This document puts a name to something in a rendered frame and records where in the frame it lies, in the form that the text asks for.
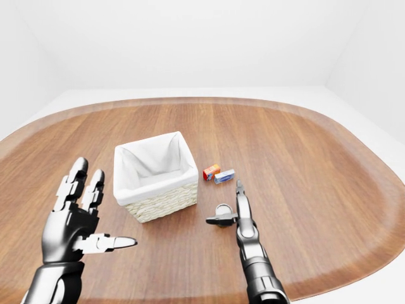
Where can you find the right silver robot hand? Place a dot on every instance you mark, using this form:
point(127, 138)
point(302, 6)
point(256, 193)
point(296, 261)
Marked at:
point(245, 218)

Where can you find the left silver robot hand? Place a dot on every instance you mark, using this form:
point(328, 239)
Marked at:
point(64, 226)

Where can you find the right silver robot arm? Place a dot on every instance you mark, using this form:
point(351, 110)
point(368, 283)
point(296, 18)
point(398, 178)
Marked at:
point(261, 274)

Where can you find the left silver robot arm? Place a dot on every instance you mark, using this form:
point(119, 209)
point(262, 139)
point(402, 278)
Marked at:
point(53, 283)

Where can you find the silver soup tin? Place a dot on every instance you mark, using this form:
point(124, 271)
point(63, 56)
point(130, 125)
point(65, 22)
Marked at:
point(223, 209)

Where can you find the white lined wicker basket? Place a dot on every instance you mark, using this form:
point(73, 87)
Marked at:
point(156, 177)

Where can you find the small blue white food box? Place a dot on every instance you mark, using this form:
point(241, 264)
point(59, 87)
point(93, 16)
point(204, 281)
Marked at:
point(224, 177)

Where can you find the small orange food box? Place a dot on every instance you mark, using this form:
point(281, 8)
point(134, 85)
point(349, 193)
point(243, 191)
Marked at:
point(211, 172)

